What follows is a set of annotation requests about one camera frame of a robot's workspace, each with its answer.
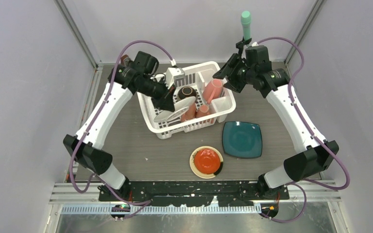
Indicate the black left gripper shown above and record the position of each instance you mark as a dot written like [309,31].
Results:
[165,101]

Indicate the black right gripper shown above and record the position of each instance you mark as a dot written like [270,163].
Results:
[234,63]

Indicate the large pink mug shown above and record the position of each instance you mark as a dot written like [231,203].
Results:
[212,90]

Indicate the black patterned ceramic bowl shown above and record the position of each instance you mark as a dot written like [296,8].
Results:
[186,92]

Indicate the white plastic dish rack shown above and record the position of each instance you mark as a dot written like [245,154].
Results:
[165,123]

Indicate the small pink cup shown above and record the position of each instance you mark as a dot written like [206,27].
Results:
[203,111]

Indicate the teal square plate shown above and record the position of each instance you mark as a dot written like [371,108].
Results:
[242,139]

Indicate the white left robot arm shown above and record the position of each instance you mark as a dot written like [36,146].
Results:
[85,147]

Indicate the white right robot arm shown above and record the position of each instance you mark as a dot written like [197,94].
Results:
[313,150]

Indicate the black microphone stand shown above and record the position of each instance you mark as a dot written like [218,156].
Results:
[240,45]

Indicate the brown wooden metronome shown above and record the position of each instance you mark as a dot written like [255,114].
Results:
[125,60]

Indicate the mint green microphone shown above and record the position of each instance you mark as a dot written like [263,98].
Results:
[246,20]

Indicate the red and cream saucer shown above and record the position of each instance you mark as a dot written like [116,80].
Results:
[206,162]

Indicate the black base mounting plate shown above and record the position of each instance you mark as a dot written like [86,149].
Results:
[199,193]

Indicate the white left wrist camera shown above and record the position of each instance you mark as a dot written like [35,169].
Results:
[172,74]

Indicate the slotted white cable duct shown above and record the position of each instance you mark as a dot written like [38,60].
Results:
[102,209]

